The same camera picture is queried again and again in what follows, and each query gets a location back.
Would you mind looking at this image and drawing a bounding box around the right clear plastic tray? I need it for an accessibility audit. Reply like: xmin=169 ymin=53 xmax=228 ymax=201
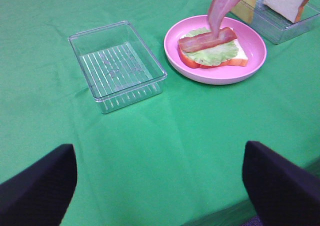
xmin=249 ymin=0 xmax=320 ymax=45

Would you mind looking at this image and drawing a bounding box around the green tablecloth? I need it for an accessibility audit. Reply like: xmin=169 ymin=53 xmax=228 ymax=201
xmin=0 ymin=0 xmax=320 ymax=226

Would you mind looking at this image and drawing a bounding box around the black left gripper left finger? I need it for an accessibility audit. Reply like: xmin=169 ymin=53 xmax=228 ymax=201
xmin=0 ymin=144 xmax=77 ymax=226

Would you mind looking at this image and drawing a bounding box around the left clear plastic tray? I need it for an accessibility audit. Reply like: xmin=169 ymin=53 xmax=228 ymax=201
xmin=68 ymin=20 xmax=167 ymax=114

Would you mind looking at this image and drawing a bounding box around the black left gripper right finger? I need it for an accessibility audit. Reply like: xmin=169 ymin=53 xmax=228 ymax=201
xmin=242 ymin=141 xmax=320 ymax=226

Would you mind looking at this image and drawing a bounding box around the pink round plate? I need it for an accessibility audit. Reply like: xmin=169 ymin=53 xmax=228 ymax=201
xmin=164 ymin=15 xmax=267 ymax=85

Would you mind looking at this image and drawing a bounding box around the bacon strip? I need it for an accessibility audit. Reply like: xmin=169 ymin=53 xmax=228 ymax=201
xmin=207 ymin=0 xmax=240 ymax=39
xmin=178 ymin=27 xmax=238 ymax=53

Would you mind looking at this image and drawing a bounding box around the clear plastic tray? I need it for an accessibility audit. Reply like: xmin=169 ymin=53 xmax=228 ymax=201
xmin=68 ymin=20 xmax=167 ymax=114
xmin=249 ymin=0 xmax=320 ymax=45

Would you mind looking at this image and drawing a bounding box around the yellow cheese slice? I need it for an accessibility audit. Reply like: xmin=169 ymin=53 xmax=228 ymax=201
xmin=231 ymin=0 xmax=257 ymax=24

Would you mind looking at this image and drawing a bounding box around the green lettuce leaf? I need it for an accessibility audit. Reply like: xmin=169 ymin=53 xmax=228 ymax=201
xmin=184 ymin=27 xmax=240 ymax=67

